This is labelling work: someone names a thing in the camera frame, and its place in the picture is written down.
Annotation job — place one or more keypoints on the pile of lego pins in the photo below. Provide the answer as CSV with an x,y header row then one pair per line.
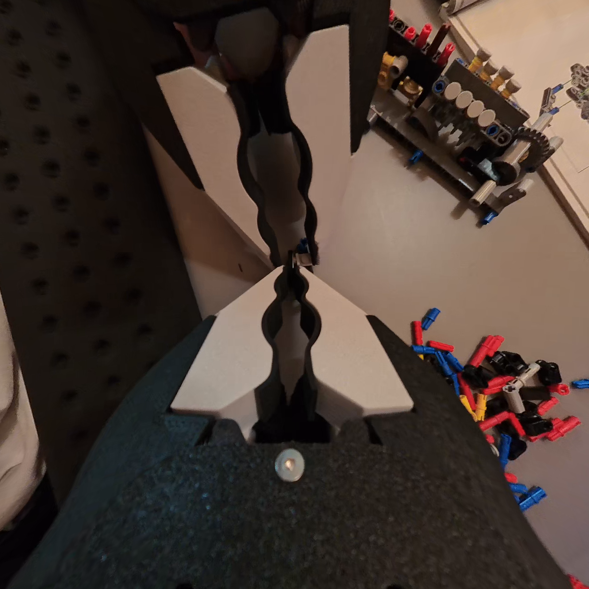
x,y
501,391

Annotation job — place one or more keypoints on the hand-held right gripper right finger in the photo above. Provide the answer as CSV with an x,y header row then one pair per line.
x,y
363,363

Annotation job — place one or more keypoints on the lego instruction booklet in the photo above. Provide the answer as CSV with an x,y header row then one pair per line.
x,y
529,46

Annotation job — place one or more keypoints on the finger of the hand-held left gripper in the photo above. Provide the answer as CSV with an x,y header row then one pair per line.
x,y
326,115
202,119

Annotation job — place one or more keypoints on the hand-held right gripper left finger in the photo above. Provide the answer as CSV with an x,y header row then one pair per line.
x,y
221,363

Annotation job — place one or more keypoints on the grey lego chassis assembly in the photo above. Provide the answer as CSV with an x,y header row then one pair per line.
x,y
460,115

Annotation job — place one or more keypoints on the black lego beam blue pins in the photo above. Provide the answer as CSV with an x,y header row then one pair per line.
x,y
292,271

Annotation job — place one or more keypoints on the person's left hand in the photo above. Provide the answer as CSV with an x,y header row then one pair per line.
x,y
198,41

